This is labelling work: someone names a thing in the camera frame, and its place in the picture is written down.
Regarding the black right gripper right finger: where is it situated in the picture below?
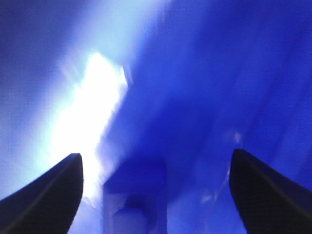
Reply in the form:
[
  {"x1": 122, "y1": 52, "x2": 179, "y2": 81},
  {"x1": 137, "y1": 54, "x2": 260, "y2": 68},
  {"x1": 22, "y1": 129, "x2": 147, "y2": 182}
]
[{"x1": 229, "y1": 149, "x2": 312, "y2": 234}]

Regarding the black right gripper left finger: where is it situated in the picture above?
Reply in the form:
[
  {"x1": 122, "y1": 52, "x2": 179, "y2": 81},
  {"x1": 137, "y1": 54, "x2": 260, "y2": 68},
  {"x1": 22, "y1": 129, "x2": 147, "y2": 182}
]
[{"x1": 0, "y1": 153, "x2": 84, "y2": 234}]

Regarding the blue plastic block part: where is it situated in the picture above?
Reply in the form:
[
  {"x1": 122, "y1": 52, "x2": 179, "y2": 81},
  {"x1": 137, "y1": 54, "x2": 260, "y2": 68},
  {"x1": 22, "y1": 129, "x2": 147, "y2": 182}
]
[{"x1": 102, "y1": 160, "x2": 167, "y2": 234}]

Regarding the large blue plastic bin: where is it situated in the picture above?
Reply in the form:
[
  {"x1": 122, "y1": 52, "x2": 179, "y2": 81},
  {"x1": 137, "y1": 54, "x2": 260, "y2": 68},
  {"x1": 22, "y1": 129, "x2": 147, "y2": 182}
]
[{"x1": 0, "y1": 0, "x2": 312, "y2": 234}]

